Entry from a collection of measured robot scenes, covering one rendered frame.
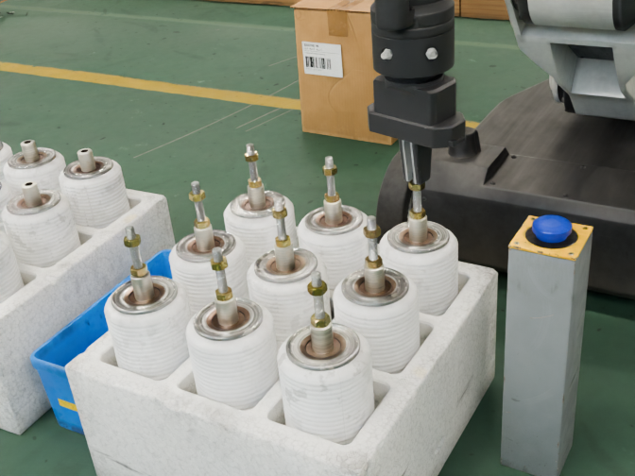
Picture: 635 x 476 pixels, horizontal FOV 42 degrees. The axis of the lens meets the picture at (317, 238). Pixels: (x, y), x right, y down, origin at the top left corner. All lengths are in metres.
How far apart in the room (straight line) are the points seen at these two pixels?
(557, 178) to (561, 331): 0.43
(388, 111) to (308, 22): 0.97
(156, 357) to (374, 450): 0.28
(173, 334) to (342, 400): 0.23
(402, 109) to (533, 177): 0.43
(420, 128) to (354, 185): 0.81
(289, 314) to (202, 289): 0.12
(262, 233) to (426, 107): 0.31
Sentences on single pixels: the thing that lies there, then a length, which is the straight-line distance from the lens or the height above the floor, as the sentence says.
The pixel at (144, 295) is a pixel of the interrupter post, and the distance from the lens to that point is 0.96.
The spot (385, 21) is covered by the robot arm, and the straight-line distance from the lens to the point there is 0.84.
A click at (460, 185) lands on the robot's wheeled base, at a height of 0.19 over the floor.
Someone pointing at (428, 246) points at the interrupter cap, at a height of 0.25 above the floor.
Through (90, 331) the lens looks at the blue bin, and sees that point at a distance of 1.23.
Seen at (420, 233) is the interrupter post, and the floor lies 0.26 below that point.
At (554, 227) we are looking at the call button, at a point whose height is 0.33.
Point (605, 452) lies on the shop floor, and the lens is 1.11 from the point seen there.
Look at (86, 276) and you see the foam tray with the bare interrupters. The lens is 1.24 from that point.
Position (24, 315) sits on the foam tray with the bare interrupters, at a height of 0.16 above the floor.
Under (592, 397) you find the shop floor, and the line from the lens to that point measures 1.18.
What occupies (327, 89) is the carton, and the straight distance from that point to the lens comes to 1.91.
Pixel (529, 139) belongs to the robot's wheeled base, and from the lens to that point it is 1.49.
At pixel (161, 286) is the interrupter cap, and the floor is 0.25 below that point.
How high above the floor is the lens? 0.76
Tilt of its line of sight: 30 degrees down
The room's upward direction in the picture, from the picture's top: 5 degrees counter-clockwise
